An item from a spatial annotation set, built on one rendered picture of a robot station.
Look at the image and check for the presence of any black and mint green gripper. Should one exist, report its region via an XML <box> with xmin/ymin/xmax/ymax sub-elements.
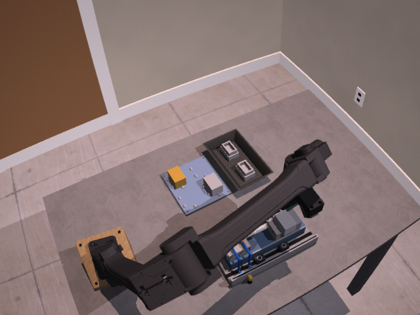
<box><xmin>281</xmin><ymin>200</ymin><xmax>298</xmax><ymax>212</ymax></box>

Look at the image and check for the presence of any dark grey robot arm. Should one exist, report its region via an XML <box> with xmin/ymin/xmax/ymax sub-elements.
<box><xmin>88</xmin><ymin>140</ymin><xmax>332</xmax><ymax>311</ymax></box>

